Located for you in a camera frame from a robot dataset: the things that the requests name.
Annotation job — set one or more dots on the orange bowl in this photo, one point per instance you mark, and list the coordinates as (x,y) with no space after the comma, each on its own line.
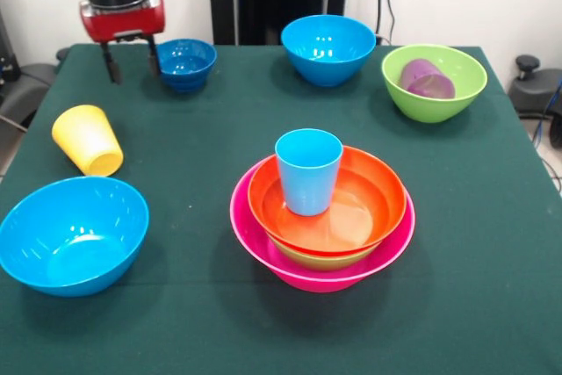
(369,199)

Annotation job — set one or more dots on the black pedestal foot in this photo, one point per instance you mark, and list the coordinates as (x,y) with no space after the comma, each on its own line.
(22,85)
(533,89)

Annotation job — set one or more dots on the light blue bowl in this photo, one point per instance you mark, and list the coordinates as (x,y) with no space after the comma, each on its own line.
(74,234)
(327,54)

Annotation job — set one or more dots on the small dark blue bowl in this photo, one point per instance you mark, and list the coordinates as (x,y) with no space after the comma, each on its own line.
(189,63)

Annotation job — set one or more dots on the purple cup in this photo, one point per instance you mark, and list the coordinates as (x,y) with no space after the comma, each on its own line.
(428,81)

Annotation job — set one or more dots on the light blue cup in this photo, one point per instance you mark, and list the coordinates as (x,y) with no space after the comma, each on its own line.
(307,177)

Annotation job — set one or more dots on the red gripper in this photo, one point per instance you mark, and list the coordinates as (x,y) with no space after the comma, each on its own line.
(125,23)

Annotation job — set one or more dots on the lime green bowl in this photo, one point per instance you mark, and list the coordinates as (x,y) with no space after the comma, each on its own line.
(325,262)
(472,72)

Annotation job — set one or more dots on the yellow cup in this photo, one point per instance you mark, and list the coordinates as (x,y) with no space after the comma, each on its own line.
(88,138)

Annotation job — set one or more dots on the pink bowl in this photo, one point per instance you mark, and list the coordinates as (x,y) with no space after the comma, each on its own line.
(325,282)

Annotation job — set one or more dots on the dark green tablecloth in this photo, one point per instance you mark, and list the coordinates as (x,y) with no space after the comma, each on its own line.
(219,120)

